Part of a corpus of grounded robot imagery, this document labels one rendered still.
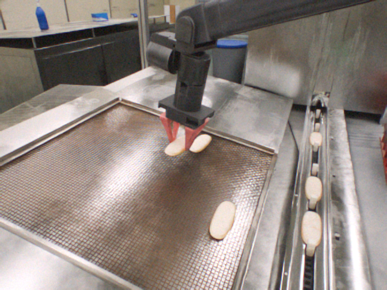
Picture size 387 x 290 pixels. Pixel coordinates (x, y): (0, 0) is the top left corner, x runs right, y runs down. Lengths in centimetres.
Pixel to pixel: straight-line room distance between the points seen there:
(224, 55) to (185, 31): 341
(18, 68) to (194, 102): 182
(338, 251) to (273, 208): 18
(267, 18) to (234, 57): 347
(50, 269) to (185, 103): 34
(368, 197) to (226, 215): 41
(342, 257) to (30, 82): 203
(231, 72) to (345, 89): 283
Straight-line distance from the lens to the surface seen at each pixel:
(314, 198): 70
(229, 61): 393
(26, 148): 71
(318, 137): 100
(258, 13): 46
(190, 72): 54
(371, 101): 127
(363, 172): 95
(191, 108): 56
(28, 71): 221
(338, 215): 69
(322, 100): 126
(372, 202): 83
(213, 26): 49
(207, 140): 75
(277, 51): 122
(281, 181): 82
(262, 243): 64
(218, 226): 53
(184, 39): 50
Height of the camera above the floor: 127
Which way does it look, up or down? 28 degrees down
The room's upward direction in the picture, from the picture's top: straight up
